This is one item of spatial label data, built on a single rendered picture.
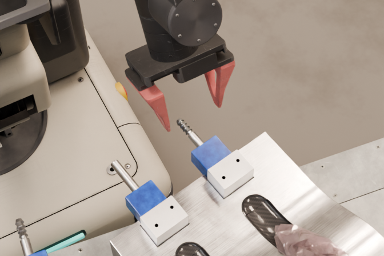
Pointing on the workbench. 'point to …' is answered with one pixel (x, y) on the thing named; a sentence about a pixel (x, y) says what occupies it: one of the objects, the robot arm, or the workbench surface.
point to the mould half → (137, 232)
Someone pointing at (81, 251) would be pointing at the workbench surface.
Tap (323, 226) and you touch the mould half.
